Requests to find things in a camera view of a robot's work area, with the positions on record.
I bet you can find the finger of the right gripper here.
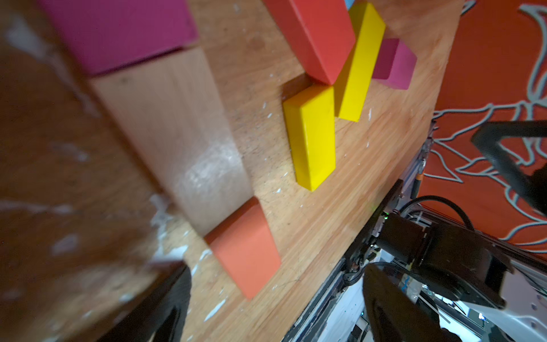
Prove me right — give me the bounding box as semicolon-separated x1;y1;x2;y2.
471;121;546;214

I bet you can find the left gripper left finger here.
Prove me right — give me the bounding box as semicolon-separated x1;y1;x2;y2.
99;263;192;341

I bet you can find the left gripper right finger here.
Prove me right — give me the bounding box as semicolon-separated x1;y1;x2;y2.
363;263;461;341

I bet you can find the orange block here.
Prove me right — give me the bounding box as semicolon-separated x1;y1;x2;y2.
205;197;281;300

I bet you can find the yellow block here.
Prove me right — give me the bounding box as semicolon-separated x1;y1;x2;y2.
334;2;386;123
283;85;336;192

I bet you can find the natural wood block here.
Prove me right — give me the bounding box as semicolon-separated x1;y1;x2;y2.
90;47;253;236

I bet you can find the red block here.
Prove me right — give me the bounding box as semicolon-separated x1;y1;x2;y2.
264;0;356;85

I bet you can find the magenta block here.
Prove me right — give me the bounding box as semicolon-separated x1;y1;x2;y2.
373;38;417;90
38;0;199;75

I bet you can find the light blue block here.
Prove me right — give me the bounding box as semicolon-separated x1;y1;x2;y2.
345;0;355;10

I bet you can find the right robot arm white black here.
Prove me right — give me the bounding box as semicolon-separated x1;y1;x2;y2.
363;121;546;341

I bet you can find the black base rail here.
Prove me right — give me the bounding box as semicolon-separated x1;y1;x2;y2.
283;178;413;341

